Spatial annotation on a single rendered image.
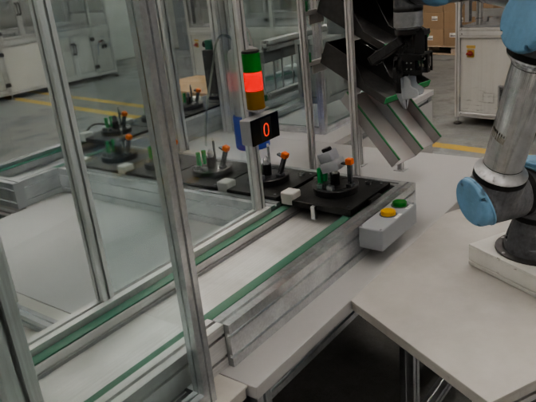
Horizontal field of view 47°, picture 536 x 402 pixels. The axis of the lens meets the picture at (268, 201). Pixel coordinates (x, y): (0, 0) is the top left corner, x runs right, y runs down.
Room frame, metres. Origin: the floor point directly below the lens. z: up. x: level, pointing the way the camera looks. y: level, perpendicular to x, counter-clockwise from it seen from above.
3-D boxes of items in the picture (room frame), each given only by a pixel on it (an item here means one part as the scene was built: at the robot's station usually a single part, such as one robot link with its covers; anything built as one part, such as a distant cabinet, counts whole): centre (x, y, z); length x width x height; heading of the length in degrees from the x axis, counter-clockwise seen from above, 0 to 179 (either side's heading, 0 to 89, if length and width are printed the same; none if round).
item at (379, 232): (1.54, -0.32, 0.93); 0.21 x 0.07 x 0.06; 141
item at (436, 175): (2.03, 0.14, 0.84); 1.50 x 1.41 x 0.03; 141
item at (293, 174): (1.91, -0.01, 1.01); 0.24 x 0.24 x 0.13; 51
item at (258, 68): (1.67, 0.00, 1.38); 0.05 x 0.05 x 0.05
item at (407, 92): (1.63, -0.40, 1.27); 0.06 x 0.03 x 0.09; 51
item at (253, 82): (1.67, 0.00, 1.33); 0.05 x 0.05 x 0.05
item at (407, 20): (1.65, -0.41, 1.45); 0.08 x 0.08 x 0.05
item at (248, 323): (1.44, -0.15, 0.91); 0.89 x 0.06 x 0.11; 141
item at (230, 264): (1.53, 0.00, 0.91); 0.84 x 0.28 x 0.10; 141
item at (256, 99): (1.67, 0.00, 1.28); 0.05 x 0.05 x 0.05
